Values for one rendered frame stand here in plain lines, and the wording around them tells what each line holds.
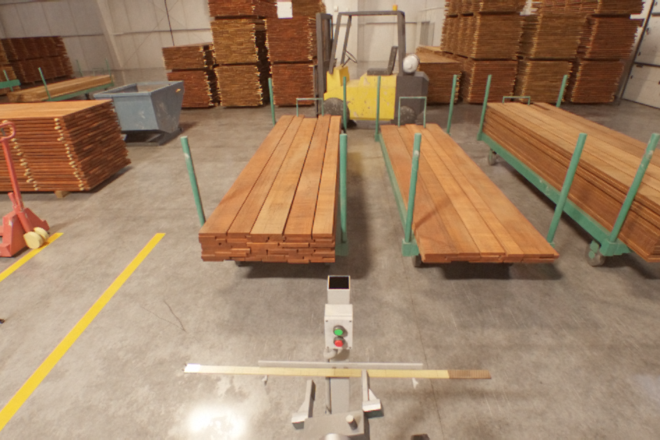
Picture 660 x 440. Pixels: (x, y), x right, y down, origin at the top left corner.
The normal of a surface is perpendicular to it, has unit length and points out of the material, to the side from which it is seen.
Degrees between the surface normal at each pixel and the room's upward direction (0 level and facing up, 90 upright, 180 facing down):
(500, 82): 90
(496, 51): 90
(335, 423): 18
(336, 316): 0
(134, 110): 90
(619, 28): 90
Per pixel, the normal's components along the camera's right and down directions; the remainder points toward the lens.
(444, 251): -0.03, -0.87
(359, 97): -0.26, 0.47
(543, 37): -0.04, 0.49
